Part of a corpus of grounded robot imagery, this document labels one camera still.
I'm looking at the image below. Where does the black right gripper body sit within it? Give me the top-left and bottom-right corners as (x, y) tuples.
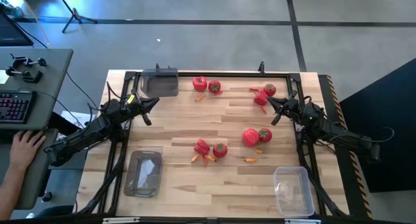
(287, 99), (309, 121)

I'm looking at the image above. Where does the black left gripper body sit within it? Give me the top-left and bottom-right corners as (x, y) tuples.
(125, 95), (147, 116)

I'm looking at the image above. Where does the clear plastic bin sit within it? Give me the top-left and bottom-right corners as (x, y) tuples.
(272, 166), (315, 218)

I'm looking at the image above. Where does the person's forearm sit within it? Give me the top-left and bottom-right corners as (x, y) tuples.
(0, 165), (25, 222)

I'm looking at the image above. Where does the translucent grey plastic bin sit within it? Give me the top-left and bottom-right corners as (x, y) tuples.
(140, 67), (179, 98)
(123, 150), (163, 199)

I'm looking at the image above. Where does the white paper sheet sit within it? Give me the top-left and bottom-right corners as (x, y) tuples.
(60, 110), (98, 129)

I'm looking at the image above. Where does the black desk crossbar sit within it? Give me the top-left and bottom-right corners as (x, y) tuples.
(47, 112), (86, 136)

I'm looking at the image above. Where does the grey desk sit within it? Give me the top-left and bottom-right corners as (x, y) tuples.
(0, 128), (60, 211)
(0, 47), (74, 131)

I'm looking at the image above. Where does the dark blue floor mat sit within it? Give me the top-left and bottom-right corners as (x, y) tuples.
(339, 57), (416, 194)

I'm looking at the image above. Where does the black platform with hazard stripes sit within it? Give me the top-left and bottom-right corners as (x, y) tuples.
(318, 74), (374, 220)

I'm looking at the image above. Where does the black desk clamp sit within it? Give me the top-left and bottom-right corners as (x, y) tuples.
(10, 53), (47, 69)
(5, 67), (44, 84)

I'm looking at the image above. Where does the black tripod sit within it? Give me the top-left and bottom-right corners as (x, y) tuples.
(53, 0), (98, 34)

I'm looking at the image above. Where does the person's hand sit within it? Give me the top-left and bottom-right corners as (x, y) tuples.
(8, 130), (47, 173)

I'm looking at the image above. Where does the black keyboard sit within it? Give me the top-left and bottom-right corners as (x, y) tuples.
(0, 89), (38, 125)

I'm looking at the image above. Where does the black computer monitor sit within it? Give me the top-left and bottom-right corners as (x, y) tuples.
(0, 10), (34, 47)

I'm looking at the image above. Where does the black desk cable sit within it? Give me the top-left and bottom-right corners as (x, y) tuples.
(66, 70), (100, 112)

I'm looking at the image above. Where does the black aluminium table frame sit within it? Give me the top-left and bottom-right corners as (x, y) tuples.
(77, 69), (348, 218)

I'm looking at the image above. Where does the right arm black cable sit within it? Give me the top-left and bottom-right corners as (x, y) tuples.
(370, 126), (396, 144)

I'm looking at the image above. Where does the silver metal bracket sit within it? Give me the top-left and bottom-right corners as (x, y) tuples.
(102, 217), (140, 224)
(284, 218), (322, 224)

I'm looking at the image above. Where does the yellow cord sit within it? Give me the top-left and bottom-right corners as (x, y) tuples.
(14, 0), (52, 49)

